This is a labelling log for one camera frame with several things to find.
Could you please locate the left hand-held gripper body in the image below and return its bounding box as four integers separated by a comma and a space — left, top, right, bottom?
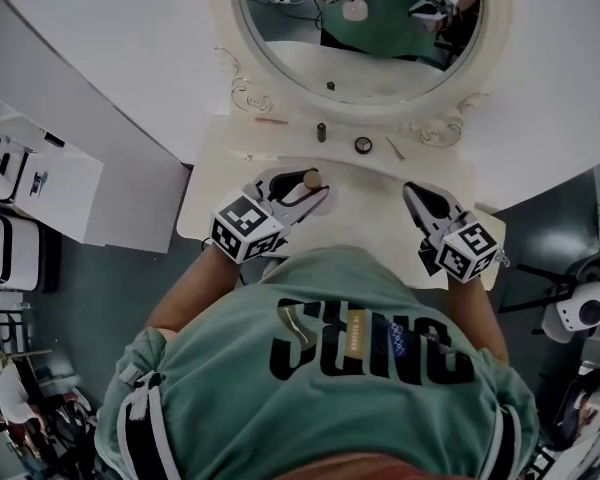
210, 180, 302, 264

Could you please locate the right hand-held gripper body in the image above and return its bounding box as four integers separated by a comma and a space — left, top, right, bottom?
417, 210, 509, 284

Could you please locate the small pink bottle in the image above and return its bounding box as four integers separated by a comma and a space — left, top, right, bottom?
292, 168, 339, 218

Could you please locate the person's left forearm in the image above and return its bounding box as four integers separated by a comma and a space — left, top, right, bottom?
147, 240, 242, 334

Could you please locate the person's right forearm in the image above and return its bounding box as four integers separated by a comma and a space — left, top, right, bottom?
447, 272, 511, 364

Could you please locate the white vanity table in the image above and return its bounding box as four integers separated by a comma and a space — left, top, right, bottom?
175, 112, 509, 292

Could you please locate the white cardboard box blue logo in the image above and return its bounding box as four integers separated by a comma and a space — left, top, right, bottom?
13, 127, 105, 247

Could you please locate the person's torso in green t-shirt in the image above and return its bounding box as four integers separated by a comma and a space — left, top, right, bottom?
94, 245, 539, 480

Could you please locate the white case with black trim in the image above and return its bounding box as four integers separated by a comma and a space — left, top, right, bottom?
0, 135, 31, 202
0, 211, 44, 290

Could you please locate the white round camera device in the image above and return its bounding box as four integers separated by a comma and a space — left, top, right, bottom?
542, 262, 600, 344

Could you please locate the oval mirror ornate white frame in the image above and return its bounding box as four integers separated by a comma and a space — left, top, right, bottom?
212, 0, 514, 147

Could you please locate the black white shoulder strap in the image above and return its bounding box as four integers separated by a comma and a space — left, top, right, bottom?
493, 402, 525, 480
116, 371, 182, 480

